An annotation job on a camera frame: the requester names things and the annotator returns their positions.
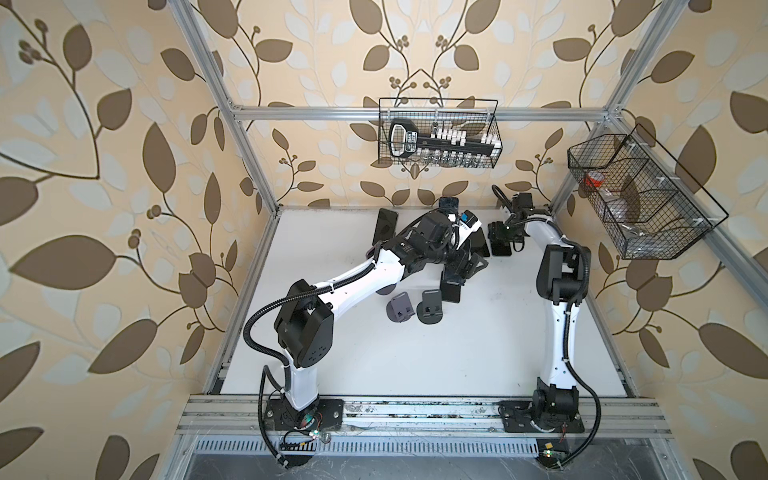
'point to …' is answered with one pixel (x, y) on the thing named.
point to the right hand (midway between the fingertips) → (501, 237)
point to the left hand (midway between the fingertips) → (480, 251)
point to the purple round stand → (387, 289)
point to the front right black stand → (429, 311)
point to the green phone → (501, 248)
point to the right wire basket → (649, 206)
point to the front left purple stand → (400, 308)
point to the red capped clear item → (594, 178)
